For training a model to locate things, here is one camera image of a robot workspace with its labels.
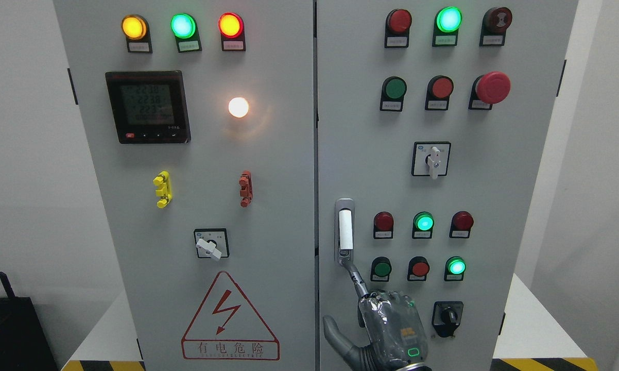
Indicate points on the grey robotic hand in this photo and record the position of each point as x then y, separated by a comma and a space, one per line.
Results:
397, 338

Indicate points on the silver door handle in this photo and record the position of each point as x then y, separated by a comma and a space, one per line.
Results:
343, 235

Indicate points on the grey right cabinet door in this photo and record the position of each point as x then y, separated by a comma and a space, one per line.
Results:
365, 154

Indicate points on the grey cabinet door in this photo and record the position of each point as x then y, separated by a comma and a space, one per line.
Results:
271, 241
365, 154

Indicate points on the grey left cabinet door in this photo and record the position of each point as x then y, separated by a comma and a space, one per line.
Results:
271, 241

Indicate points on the red push button lower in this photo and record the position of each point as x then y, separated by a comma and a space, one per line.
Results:
418, 269

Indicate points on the red push button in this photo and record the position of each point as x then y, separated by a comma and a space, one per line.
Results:
418, 269
439, 90

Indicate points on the green lit push button lower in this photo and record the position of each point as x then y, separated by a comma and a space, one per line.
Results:
454, 269

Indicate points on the dark red indicator middle left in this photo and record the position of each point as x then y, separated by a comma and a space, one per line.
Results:
383, 225

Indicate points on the dark red indicator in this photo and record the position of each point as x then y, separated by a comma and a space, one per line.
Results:
461, 225
383, 225

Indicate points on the green lit indicator middle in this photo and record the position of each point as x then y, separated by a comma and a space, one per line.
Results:
422, 226

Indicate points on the green lit indicator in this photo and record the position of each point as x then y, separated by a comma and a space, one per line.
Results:
422, 226
446, 27

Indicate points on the dark red indicator middle right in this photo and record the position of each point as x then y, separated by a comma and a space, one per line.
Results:
461, 225

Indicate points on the white platform with hazard stripes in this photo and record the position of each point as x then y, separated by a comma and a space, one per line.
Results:
531, 339

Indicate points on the red electric warning sticker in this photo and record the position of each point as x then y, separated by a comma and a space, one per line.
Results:
227, 327

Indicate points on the red terminal connector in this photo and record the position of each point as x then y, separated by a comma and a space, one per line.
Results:
246, 189

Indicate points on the green push button upper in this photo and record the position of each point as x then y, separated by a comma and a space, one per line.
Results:
393, 92

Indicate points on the red push button upper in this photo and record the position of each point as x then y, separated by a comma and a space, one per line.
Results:
439, 90

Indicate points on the red emergency stop button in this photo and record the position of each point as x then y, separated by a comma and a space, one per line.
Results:
489, 89

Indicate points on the yellow terminal connector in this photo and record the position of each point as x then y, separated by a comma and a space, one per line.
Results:
163, 189

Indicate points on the white lit indicator lamp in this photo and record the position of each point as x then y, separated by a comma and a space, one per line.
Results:
238, 107

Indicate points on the red indicator light top right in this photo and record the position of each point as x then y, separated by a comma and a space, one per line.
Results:
397, 29

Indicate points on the green lit indicator top right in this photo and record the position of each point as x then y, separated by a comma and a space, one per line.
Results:
446, 27

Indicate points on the black red buzzer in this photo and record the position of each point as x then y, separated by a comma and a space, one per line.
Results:
495, 23

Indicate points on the black digital power meter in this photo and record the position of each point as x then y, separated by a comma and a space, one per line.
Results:
149, 107

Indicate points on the red lit indicator light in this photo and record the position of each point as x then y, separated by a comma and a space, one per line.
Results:
232, 32

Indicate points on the black box with antenna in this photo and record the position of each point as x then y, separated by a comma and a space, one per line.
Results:
23, 345

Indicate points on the green indicator light top left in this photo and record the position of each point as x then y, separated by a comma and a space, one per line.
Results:
184, 28

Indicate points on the yellow indicator light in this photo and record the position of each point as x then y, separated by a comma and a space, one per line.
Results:
137, 35

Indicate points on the black rotary knob switch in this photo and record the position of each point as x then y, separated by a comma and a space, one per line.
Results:
446, 317

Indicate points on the white rotary selector switch upper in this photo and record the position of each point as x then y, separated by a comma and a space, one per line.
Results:
430, 159

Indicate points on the white rotary selector switch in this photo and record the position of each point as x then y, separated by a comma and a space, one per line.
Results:
430, 159
212, 243

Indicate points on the white rotary selector switch left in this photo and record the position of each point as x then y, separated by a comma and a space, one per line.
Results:
212, 243

